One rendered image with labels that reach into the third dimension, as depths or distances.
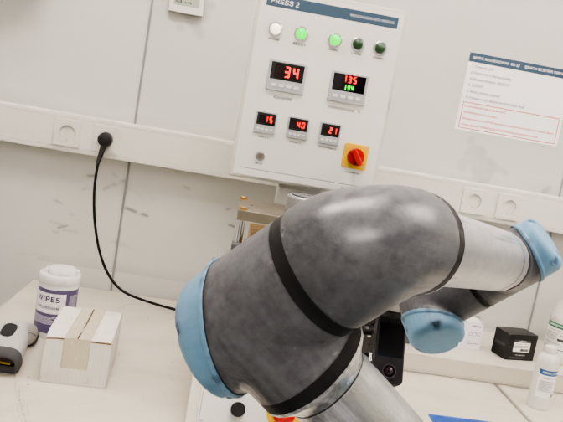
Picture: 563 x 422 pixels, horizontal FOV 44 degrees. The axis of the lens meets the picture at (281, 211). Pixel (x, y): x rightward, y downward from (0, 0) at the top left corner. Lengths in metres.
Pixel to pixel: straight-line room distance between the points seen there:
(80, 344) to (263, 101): 0.64
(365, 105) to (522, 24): 0.64
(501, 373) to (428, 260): 1.25
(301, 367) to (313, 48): 1.05
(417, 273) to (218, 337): 0.17
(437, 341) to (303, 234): 0.43
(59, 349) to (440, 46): 1.25
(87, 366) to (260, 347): 0.80
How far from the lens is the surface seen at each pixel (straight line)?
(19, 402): 1.30
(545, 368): 1.70
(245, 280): 0.56
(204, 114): 1.89
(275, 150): 1.54
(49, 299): 1.55
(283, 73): 1.54
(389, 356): 1.09
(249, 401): 1.26
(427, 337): 0.93
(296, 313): 0.55
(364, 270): 0.53
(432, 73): 1.96
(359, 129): 1.56
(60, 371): 1.36
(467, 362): 1.77
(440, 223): 0.58
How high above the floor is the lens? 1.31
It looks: 8 degrees down
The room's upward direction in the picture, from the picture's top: 10 degrees clockwise
